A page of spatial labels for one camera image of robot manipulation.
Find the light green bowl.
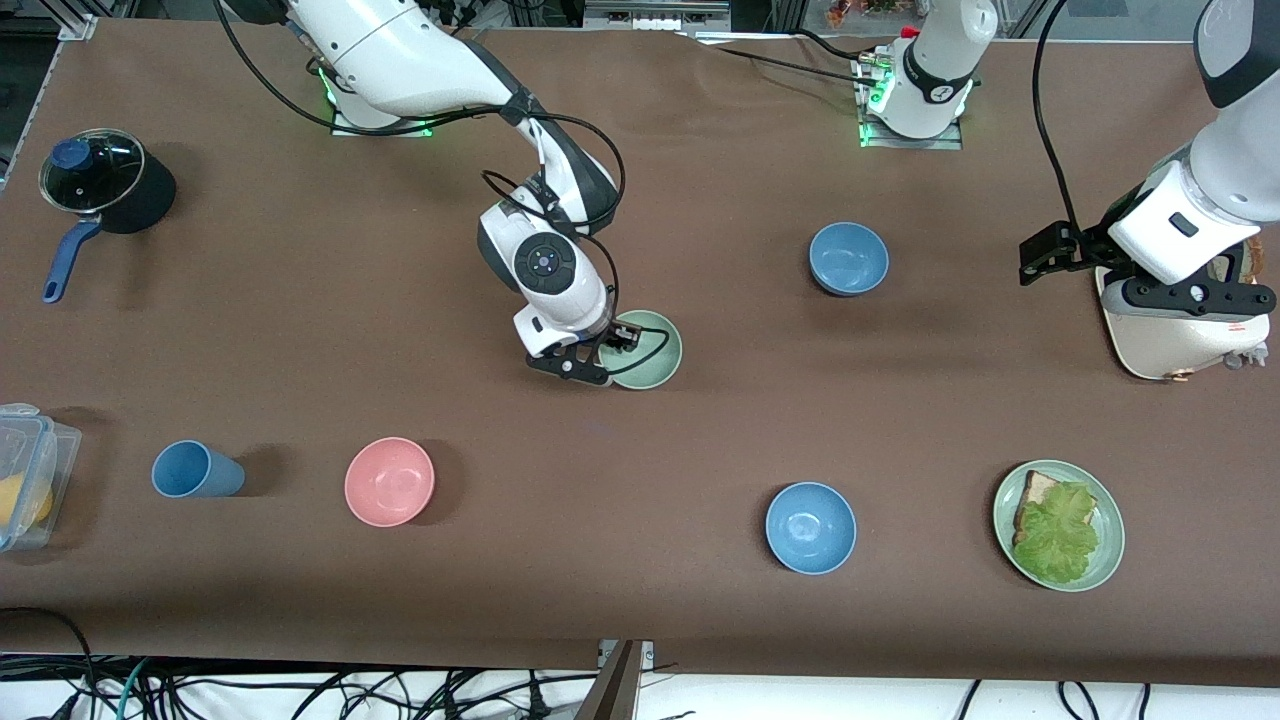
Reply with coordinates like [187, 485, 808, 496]
[598, 310, 683, 391]

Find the blue bowl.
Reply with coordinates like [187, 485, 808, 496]
[808, 222, 890, 297]
[765, 482, 858, 576]

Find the pink bowl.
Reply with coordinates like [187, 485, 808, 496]
[344, 437, 436, 528]

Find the toast bread slice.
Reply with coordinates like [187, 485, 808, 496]
[1013, 470, 1076, 546]

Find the light green plate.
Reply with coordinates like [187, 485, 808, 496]
[993, 460, 1126, 593]

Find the green lettuce leaf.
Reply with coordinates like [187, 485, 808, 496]
[1013, 482, 1101, 586]

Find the blue cup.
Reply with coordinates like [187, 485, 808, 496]
[152, 440, 246, 499]

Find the glass lid blue knob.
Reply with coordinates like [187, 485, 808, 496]
[38, 128, 146, 214]

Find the clear plastic food container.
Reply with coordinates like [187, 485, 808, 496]
[0, 403, 83, 553]

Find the yellow fruit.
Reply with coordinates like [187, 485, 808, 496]
[0, 475, 53, 528]

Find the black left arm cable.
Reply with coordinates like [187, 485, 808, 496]
[1032, 0, 1081, 233]

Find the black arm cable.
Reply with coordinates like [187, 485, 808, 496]
[1032, 0, 1081, 233]
[213, 0, 673, 379]

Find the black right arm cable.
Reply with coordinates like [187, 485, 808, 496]
[213, 0, 673, 379]

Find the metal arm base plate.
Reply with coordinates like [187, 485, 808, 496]
[330, 95, 433, 138]
[857, 118, 966, 151]

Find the metal mount post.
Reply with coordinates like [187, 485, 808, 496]
[575, 638, 656, 720]

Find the black pot blue handle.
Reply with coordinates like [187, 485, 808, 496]
[42, 128, 178, 304]

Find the green cable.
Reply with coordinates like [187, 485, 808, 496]
[118, 658, 153, 720]

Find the aluminium frame profile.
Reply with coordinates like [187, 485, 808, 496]
[60, 0, 131, 41]

